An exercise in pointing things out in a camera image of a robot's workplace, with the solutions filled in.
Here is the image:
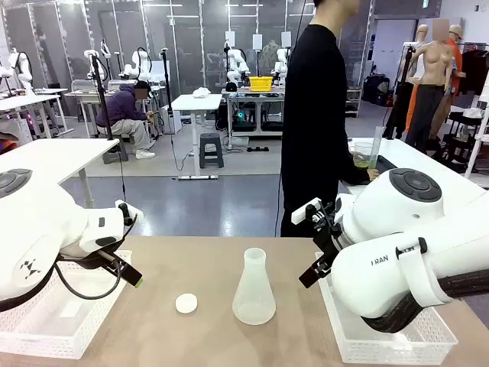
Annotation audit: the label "metal frame work table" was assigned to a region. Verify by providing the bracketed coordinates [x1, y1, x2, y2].
[220, 89, 286, 148]

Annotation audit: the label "white standing desk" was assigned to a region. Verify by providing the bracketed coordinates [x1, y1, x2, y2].
[170, 93, 224, 179]

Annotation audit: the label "person in black sweater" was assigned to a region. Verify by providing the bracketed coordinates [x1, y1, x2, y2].
[280, 0, 371, 238]

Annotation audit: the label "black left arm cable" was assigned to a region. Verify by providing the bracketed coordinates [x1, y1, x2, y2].
[53, 250, 129, 300]

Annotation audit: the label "clothes rack black garments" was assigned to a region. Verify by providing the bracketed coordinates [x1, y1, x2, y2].
[457, 41, 489, 97]

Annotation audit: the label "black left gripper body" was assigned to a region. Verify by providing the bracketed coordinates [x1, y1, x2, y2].
[89, 248, 127, 269]

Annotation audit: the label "white round flask cap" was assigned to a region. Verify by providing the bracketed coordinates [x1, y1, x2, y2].
[175, 293, 199, 315]

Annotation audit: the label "black tripod pole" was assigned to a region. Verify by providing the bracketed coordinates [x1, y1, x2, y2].
[160, 47, 176, 135]
[89, 53, 116, 141]

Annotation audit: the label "grey plastic stool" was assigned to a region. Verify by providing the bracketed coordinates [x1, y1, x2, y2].
[198, 132, 225, 170]

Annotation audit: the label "translucent plastic conical flask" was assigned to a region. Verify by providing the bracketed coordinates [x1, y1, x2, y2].
[232, 248, 277, 326]

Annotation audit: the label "clear plastic measuring beaker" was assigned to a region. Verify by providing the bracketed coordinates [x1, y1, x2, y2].
[348, 141, 374, 170]

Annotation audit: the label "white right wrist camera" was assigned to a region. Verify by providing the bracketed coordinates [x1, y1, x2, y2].
[290, 196, 323, 225]

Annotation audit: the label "white perforated plastic basket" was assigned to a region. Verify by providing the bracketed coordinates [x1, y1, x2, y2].
[315, 251, 458, 364]
[0, 248, 133, 360]

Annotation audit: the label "black right arm cable sleeve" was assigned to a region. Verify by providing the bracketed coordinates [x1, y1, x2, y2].
[361, 275, 489, 336]

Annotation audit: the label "white background desk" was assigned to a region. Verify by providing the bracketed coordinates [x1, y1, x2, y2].
[0, 87, 74, 139]

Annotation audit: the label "black plastic tray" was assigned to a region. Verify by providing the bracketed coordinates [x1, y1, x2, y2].
[375, 154, 400, 177]

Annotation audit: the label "beige mannequin dark trousers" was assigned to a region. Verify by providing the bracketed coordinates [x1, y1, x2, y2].
[403, 18, 460, 154]

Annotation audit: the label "yellow plastic crate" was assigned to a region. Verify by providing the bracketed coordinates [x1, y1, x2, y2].
[248, 75, 275, 93]

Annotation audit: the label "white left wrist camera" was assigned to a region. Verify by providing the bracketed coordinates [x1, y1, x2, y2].
[114, 198, 145, 226]

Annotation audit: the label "white shoe rack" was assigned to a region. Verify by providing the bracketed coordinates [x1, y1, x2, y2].
[345, 87, 363, 119]

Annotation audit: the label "clear plastic graduated cylinder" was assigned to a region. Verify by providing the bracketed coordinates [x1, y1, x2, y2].
[369, 126, 384, 171]

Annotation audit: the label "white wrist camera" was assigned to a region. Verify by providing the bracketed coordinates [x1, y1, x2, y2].
[114, 198, 145, 226]
[290, 196, 323, 225]

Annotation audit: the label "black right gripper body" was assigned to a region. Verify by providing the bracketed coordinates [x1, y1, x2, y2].
[313, 213, 345, 269]

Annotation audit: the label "mannequin with orange garment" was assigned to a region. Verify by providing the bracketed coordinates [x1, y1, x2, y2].
[447, 24, 468, 100]

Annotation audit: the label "person's right forearm black sleeve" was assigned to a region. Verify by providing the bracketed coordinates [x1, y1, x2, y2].
[337, 159, 372, 187]

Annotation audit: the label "seated person purple hoodie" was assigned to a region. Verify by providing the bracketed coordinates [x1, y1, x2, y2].
[96, 80, 157, 161]

